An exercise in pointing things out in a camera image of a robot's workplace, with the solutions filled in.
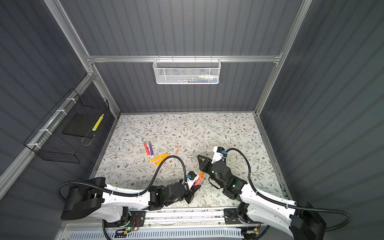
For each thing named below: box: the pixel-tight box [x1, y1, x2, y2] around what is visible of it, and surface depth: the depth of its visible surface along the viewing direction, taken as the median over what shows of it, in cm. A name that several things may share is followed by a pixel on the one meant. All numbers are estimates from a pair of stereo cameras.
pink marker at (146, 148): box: [143, 140, 151, 157], surface depth 101 cm
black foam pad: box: [62, 112, 101, 138], surface depth 77 cm
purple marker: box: [148, 140, 154, 157], surface depth 101 cm
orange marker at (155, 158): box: [149, 153, 168, 163], surface depth 98 cm
